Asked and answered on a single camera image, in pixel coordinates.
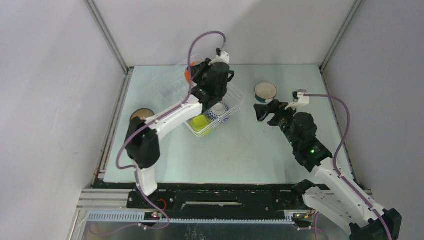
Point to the blue patterned bowl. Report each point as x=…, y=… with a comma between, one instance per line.
x=218, y=113

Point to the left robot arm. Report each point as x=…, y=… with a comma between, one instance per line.
x=142, y=141

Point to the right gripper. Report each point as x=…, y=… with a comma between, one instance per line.
x=276, y=107

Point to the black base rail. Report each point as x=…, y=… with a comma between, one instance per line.
x=235, y=201

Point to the green bowl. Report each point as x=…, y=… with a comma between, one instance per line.
x=198, y=124

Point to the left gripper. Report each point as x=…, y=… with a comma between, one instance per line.
x=202, y=67

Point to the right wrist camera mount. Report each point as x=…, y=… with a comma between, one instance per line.
x=300, y=99

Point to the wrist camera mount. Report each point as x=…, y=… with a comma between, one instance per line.
x=300, y=99
x=221, y=56

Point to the teal blue bowl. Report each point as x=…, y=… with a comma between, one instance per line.
x=265, y=92

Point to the grey cable duct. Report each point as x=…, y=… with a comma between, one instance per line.
x=147, y=217

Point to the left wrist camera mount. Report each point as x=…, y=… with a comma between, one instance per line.
x=221, y=56

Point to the dark bowl beige inside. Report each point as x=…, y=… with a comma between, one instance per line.
x=142, y=113

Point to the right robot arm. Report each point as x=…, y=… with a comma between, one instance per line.
x=349, y=207

